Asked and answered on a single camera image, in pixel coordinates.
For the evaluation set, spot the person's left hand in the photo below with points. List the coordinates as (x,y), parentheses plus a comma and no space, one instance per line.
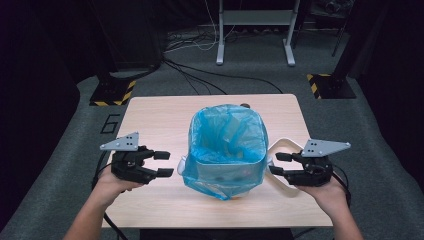
(111,188)

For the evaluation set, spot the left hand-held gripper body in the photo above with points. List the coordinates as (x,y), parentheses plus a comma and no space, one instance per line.
(128,166)

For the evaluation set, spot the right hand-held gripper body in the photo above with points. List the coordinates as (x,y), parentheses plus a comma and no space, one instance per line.
(313,171)

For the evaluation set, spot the blue plastic garbage bag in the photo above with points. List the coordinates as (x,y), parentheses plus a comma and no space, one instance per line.
(226,173)

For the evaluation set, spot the black stand base hazard stripes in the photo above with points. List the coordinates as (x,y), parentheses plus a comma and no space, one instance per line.
(333,87)
(111,91)

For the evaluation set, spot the person's right hand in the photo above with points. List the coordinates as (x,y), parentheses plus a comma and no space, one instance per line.
(328,198)

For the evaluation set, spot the white trash can with face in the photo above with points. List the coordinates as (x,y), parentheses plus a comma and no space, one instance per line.
(181,166)

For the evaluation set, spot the white metal stand frame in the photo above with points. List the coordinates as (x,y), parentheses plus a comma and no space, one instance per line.
(256,16)

